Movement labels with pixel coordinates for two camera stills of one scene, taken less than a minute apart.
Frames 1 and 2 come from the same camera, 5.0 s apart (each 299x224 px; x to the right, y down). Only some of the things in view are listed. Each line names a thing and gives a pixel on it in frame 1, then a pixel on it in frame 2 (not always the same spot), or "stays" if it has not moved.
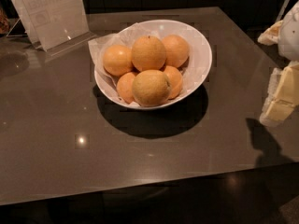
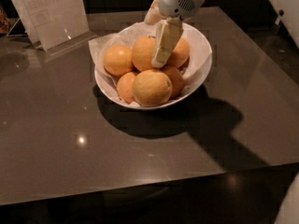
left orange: x=117 y=59 stays
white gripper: x=290 y=36 to x=177 y=1
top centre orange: x=149 y=52 stays
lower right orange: x=175 y=80 stays
